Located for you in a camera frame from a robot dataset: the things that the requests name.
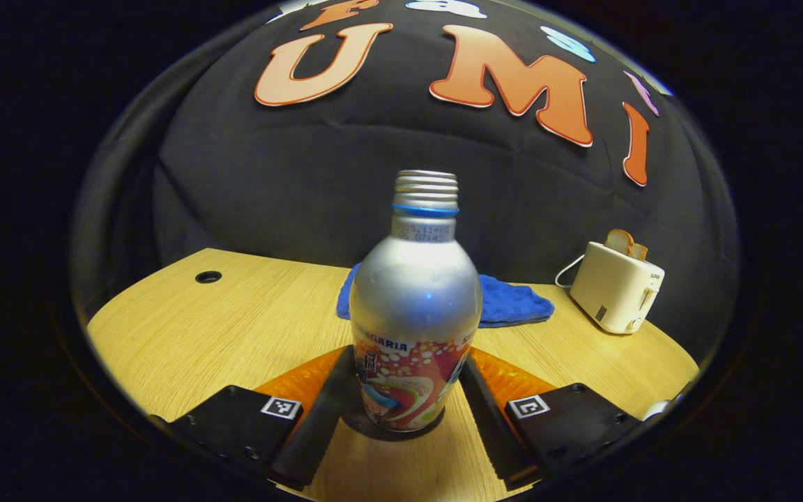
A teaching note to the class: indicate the silver water bottle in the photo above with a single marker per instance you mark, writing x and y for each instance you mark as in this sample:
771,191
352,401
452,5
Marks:
415,300

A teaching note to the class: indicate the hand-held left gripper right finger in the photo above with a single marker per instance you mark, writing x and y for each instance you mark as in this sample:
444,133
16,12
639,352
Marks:
488,418

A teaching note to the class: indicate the toasted bread slice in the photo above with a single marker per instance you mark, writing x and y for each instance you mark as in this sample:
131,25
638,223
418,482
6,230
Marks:
640,251
617,240

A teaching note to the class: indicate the blue towel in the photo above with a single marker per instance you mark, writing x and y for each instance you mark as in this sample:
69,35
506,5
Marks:
513,303

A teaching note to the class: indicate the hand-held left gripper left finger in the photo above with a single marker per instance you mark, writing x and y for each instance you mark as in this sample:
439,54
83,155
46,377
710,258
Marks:
318,418

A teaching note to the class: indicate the white toaster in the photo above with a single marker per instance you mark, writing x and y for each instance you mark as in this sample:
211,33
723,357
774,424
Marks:
614,293

